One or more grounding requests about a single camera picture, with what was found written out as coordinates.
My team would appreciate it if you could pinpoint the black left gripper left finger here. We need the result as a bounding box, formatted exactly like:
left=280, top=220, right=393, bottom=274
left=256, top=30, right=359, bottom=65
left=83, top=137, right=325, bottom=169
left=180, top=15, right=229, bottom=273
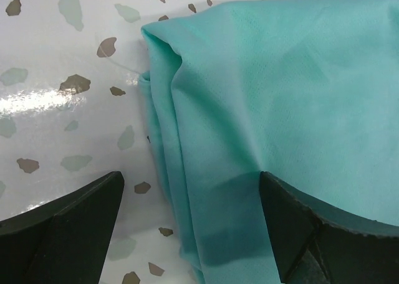
left=1, top=171, right=125, bottom=284

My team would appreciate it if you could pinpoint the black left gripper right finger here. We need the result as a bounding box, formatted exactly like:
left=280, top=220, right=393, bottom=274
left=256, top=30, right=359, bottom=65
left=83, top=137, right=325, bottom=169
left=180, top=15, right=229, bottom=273
left=259, top=172, right=398, bottom=283

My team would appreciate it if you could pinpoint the mint green t-shirt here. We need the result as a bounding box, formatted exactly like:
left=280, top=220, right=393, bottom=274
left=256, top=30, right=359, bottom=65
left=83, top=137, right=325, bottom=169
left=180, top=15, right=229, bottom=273
left=140, top=0, right=398, bottom=283

